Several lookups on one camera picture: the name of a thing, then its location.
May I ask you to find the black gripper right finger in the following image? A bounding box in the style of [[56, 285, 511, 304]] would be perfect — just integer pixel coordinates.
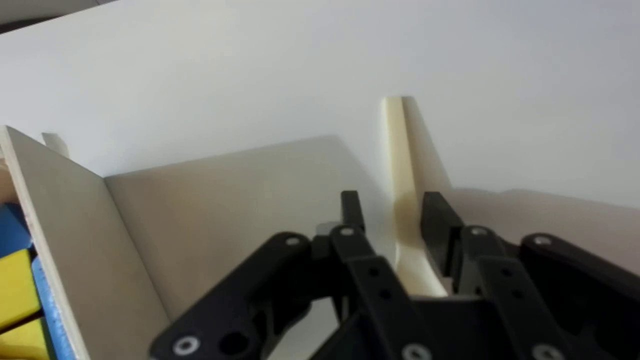
[[418, 190, 640, 360]]

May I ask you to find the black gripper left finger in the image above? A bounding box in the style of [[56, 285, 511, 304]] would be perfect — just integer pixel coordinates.
[[147, 190, 435, 360]]

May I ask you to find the light wooden box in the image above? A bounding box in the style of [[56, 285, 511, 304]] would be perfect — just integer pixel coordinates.
[[0, 124, 169, 360]]

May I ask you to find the blue block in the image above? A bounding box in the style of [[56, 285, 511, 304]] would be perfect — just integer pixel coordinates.
[[0, 201, 76, 360]]

